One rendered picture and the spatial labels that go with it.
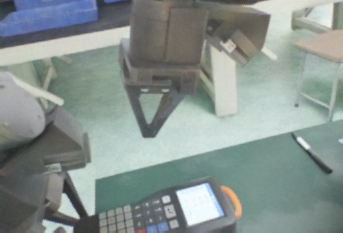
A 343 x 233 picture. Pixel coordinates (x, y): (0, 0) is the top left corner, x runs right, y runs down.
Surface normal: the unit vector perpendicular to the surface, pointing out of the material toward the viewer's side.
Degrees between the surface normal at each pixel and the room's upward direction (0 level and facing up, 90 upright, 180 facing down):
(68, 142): 90
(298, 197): 0
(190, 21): 90
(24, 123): 61
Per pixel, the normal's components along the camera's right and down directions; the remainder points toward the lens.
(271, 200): -0.13, -0.87
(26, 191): 0.77, -0.63
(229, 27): 0.25, 0.43
